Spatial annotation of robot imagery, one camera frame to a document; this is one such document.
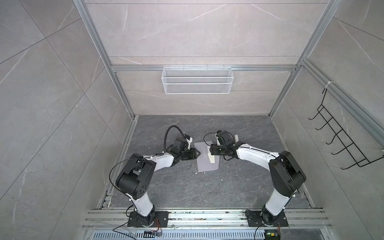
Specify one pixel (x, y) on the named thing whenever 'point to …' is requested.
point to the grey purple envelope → (203, 160)
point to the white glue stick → (236, 138)
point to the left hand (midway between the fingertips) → (198, 150)
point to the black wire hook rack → (360, 159)
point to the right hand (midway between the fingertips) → (213, 148)
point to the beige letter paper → (211, 157)
